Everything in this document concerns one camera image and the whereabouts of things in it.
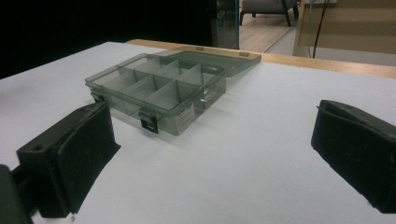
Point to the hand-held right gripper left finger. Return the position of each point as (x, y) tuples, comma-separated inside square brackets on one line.
[(62, 168)]

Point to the white table mat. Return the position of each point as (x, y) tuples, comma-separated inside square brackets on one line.
[(249, 161)]

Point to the grey armchair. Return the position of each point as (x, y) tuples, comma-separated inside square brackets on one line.
[(267, 7)]

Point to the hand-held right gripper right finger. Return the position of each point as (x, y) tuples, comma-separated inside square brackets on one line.
[(358, 155)]

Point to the transparent grey compartment box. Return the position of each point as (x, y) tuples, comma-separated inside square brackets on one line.
[(162, 93)]

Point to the small metal parts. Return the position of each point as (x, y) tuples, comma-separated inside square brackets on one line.
[(205, 95)]

